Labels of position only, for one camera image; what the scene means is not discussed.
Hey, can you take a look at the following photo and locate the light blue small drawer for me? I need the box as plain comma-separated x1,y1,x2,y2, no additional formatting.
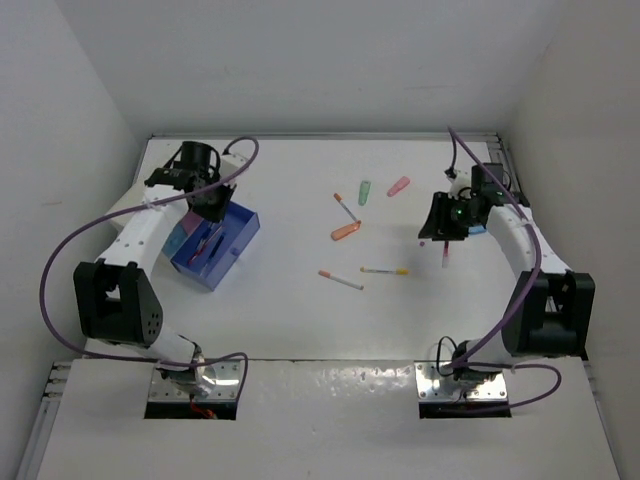
162,224,188,259

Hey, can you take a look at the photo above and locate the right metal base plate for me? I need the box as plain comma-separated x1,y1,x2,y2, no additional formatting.
414,361,508,404

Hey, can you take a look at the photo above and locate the metal base plate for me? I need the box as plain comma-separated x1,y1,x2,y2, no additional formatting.
148,360,242,403
414,361,508,404

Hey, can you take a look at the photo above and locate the pink drawer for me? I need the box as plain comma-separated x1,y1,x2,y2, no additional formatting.
181,212,202,235

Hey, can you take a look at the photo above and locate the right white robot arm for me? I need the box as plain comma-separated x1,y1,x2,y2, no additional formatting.
418,163,596,381

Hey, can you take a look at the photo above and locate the purple-blue drawer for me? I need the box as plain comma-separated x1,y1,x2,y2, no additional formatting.
169,202,260,291

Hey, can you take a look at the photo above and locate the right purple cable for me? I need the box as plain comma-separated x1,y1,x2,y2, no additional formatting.
446,125,563,412

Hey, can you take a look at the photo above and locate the yellow capped pen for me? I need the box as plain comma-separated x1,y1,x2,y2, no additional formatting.
360,267,409,276

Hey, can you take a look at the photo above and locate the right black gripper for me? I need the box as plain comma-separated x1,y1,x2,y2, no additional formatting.
418,191,480,241

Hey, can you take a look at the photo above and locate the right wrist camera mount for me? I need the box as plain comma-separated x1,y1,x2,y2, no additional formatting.
448,170,472,199

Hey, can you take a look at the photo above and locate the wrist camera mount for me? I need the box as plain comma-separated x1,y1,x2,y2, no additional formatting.
219,153,248,177
448,170,472,199

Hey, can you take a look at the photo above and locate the red gel pen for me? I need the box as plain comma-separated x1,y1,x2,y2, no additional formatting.
187,235,210,265

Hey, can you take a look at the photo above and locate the blue correction tape case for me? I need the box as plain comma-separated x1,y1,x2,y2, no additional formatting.
468,225,486,236

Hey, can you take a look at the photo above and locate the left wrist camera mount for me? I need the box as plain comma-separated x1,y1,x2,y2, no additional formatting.
219,153,248,177

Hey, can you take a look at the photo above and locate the green correction tape case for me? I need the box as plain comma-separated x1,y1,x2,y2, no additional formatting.
358,180,371,206

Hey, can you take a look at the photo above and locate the pink correction tape case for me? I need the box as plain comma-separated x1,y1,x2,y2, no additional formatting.
387,176,411,197

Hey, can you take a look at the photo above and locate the white pen orange cap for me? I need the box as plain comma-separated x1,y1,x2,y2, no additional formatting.
318,270,364,291

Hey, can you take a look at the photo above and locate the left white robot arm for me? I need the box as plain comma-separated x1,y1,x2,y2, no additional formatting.
73,141,235,397

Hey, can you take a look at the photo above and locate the orange capped marker pen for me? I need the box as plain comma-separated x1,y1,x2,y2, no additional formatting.
333,193,359,222

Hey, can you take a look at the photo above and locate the pink capped pen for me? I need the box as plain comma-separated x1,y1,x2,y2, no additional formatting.
442,241,449,268

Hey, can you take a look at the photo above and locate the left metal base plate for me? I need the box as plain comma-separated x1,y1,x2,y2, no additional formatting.
148,360,242,403

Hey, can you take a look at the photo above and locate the blue striped pen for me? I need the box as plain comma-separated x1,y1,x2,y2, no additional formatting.
205,232,226,266

